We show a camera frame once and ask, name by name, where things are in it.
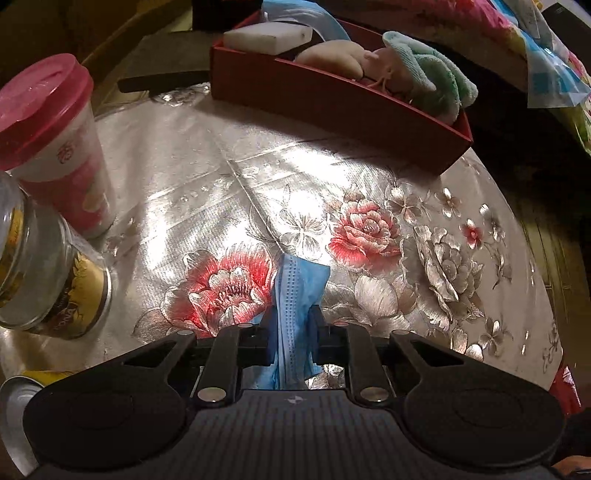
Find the red packet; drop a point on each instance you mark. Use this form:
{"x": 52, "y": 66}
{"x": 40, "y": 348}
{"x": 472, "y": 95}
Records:
{"x": 565, "y": 392}

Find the blue face mask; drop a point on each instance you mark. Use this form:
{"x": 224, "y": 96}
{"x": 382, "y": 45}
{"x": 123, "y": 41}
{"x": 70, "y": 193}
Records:
{"x": 295, "y": 314}
{"x": 300, "y": 18}

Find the pink lidded paper cup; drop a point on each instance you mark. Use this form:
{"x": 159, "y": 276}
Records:
{"x": 60, "y": 152}

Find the wooden chair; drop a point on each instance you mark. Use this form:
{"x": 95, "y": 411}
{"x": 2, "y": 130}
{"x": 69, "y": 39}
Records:
{"x": 60, "y": 27}

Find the floral silver tablecloth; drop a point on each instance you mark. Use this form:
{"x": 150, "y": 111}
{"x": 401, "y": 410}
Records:
{"x": 207, "y": 184}

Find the blue white plastic bag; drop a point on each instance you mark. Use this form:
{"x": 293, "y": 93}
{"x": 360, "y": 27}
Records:
{"x": 549, "y": 74}

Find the red cardboard box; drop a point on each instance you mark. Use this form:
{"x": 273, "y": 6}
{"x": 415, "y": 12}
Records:
{"x": 332, "y": 101}

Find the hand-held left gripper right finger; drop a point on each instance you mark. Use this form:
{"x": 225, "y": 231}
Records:
{"x": 325, "y": 341}

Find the pink plush toy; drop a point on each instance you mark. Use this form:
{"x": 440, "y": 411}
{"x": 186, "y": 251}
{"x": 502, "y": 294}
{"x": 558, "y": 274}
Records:
{"x": 381, "y": 67}

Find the metal tin can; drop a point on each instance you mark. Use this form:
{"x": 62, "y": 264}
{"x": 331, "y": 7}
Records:
{"x": 18, "y": 406}

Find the mint green towel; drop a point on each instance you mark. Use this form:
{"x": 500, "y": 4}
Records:
{"x": 429, "y": 74}

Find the glass jar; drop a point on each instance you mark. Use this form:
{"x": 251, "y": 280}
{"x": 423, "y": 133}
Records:
{"x": 41, "y": 272}

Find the cream plush toy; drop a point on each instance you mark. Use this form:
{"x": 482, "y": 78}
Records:
{"x": 330, "y": 57}

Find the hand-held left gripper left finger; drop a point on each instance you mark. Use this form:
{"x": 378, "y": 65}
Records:
{"x": 256, "y": 341}

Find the dark flat board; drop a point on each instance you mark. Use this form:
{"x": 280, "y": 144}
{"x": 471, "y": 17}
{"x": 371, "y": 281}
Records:
{"x": 166, "y": 64}

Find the white sponge block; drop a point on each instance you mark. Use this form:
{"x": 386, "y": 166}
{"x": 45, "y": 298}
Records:
{"x": 268, "y": 39}

